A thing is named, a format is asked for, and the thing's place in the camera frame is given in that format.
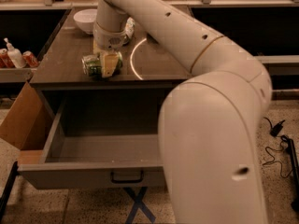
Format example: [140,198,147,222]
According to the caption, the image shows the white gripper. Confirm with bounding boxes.
[93,22,126,77]

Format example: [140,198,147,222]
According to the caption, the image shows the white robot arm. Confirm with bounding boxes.
[94,0,272,224]

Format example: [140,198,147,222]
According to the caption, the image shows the pale green soda can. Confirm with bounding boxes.
[124,18,135,44]

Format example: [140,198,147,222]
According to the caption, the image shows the red can right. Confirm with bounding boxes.
[22,50,39,68]

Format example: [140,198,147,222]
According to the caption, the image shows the red can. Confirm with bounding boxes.
[0,49,15,68]
[22,50,39,68]

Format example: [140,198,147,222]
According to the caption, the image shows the open grey top drawer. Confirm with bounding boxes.
[19,97,164,189]

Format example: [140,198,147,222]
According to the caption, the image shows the red can left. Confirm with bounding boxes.
[0,49,15,68]

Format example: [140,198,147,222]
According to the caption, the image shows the white bowl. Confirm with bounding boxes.
[73,8,97,35]

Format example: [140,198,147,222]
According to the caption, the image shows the grey cabinet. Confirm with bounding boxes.
[29,5,200,123]

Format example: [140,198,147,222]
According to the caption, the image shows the white pump bottle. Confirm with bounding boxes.
[4,38,26,68]

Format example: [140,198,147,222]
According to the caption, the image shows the brown cardboard box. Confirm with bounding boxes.
[0,82,53,164]

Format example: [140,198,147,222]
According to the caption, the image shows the black stand leg left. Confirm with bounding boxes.
[0,161,19,221]

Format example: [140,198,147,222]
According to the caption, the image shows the black stand leg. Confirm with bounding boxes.
[0,161,19,221]
[287,138,299,213]

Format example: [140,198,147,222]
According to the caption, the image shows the black stand leg right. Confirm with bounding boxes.
[287,138,299,213]

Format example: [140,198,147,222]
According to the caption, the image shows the black power adapter with cable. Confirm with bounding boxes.
[263,117,293,179]

